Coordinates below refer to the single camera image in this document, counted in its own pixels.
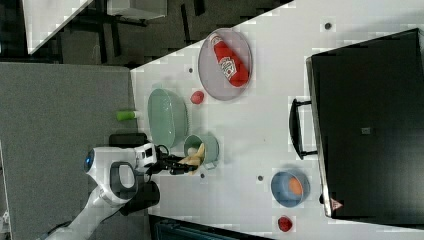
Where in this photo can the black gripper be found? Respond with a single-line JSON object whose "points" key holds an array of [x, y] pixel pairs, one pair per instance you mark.
{"points": [[165, 161]]}

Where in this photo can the peeled yellow banana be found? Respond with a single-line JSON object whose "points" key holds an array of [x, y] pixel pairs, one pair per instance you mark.
{"points": [[195, 159]]}

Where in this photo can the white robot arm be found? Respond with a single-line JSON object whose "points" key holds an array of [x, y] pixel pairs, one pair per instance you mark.
{"points": [[123, 184]]}

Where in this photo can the green mug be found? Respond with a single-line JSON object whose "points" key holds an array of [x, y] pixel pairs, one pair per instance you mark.
{"points": [[211, 148]]}

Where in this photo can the black cylinder cup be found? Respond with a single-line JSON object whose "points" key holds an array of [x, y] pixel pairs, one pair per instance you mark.
{"points": [[148, 195], [128, 140]]}

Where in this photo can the green colander bowl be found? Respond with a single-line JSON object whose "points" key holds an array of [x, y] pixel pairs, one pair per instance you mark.
{"points": [[167, 117]]}

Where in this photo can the red strawberry toy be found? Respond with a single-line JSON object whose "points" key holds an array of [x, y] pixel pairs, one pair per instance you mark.
{"points": [[197, 97]]}

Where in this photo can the green pear toy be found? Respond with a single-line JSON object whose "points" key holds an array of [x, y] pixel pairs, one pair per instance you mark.
{"points": [[126, 115]]}

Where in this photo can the grey round plate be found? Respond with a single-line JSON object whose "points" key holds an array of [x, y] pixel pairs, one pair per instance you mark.
{"points": [[211, 77]]}

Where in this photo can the blue bowl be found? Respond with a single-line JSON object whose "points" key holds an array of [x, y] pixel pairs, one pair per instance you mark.
{"points": [[280, 188]]}

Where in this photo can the red ketchup bottle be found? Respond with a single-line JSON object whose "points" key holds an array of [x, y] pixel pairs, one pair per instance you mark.
{"points": [[232, 67]]}

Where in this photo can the orange ball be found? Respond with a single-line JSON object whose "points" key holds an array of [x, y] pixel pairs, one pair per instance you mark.
{"points": [[295, 186]]}

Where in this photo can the red fruit toy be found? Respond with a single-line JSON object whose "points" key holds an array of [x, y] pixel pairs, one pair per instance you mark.
{"points": [[285, 224]]}

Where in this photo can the black toaster oven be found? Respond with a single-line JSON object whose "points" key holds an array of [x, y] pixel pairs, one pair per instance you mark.
{"points": [[368, 115]]}

